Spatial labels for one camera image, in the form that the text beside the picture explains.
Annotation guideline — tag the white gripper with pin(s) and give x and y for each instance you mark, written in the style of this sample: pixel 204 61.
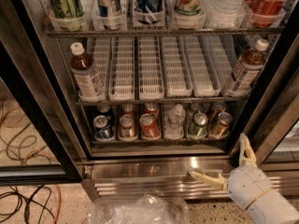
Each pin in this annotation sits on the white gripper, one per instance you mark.
pixel 248 183

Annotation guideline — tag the green soda can front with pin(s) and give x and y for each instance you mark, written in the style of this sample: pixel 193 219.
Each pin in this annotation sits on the green soda can front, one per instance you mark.
pixel 198 125

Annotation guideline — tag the green soda can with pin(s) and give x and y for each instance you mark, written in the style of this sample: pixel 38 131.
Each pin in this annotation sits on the green soda can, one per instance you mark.
pixel 193 108
pixel 198 125

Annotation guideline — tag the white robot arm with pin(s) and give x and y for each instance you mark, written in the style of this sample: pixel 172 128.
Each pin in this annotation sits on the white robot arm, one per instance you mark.
pixel 272 208

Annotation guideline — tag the gold soda can front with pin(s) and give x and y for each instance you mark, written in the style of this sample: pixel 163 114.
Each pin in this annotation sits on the gold soda can front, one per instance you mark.
pixel 222 124

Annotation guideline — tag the gold soda can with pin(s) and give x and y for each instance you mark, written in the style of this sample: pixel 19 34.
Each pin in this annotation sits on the gold soda can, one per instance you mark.
pixel 222 124
pixel 215 109

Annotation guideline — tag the right glass fridge door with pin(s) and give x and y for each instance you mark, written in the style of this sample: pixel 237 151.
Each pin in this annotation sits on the right glass fridge door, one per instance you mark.
pixel 272 108

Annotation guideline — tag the glass fridge door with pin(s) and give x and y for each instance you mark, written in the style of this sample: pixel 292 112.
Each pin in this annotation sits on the glass fridge door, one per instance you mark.
pixel 272 108
pixel 33 69

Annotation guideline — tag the gold soda can rear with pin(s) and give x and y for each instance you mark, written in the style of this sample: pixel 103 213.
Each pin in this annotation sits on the gold soda can rear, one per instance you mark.
pixel 215 109

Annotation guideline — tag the green soda can rear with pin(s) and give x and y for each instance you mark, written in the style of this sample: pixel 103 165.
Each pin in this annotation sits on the green soda can rear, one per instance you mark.
pixel 193 108

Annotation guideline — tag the red soda can front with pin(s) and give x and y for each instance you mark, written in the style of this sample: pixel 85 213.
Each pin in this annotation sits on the red soda can front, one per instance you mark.
pixel 149 126

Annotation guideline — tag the red soda can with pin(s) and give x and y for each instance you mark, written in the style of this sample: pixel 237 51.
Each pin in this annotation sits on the red soda can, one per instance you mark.
pixel 149 126
pixel 152 109

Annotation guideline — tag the red soda can rear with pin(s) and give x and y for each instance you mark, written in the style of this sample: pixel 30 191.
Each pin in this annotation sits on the red soda can rear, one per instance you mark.
pixel 152 109

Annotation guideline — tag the brown soda can front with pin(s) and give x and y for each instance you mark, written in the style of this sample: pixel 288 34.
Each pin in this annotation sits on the brown soda can front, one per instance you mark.
pixel 127 129

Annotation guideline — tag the brown soda can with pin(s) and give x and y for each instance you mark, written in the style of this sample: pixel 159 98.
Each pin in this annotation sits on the brown soda can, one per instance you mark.
pixel 127 129
pixel 128 109

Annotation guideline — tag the brown soda can rear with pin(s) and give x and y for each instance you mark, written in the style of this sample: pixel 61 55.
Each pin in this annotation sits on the brown soda can rear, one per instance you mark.
pixel 128 109

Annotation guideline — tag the blue soda can front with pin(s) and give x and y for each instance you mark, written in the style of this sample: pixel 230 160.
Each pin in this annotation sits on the blue soda can front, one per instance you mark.
pixel 102 128

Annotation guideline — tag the blue soda can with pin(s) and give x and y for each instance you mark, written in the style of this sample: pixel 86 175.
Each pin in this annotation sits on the blue soda can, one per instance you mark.
pixel 106 110
pixel 102 128

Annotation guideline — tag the blue soda can rear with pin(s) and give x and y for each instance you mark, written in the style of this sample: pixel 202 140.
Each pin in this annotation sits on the blue soda can rear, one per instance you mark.
pixel 106 110

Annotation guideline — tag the coca-cola can top shelf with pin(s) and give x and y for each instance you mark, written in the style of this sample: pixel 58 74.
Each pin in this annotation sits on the coca-cola can top shelf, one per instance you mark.
pixel 265 12

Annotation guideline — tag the left glass fridge door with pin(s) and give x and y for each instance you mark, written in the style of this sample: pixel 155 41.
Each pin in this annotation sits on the left glass fridge door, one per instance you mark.
pixel 33 69

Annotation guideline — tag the green tall can top shelf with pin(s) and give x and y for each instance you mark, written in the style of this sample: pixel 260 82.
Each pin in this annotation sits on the green tall can top shelf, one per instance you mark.
pixel 67 9

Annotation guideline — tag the clear water bottle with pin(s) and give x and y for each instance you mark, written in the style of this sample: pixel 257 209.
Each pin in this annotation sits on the clear water bottle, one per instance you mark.
pixel 174 123

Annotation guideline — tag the clear plastic bin with bag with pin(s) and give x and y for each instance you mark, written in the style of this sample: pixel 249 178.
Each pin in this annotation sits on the clear plastic bin with bag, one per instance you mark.
pixel 146 209

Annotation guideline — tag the right tea bottle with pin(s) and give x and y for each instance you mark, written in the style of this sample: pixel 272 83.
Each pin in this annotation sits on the right tea bottle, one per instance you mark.
pixel 248 66

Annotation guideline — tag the tea bottle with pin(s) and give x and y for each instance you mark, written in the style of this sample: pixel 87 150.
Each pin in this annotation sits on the tea bottle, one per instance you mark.
pixel 85 72
pixel 248 66

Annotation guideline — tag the left tea bottle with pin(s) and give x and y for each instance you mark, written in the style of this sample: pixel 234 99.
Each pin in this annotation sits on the left tea bottle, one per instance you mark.
pixel 85 72

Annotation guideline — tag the middle wire shelf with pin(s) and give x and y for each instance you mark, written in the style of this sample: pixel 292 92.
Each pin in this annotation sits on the middle wire shelf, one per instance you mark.
pixel 168 100

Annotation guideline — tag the wire shelf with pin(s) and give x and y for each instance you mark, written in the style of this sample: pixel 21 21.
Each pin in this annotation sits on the wire shelf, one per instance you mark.
pixel 165 32
pixel 168 100

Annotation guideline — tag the top wire shelf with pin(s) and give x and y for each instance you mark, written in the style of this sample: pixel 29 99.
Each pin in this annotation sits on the top wire shelf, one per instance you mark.
pixel 165 32

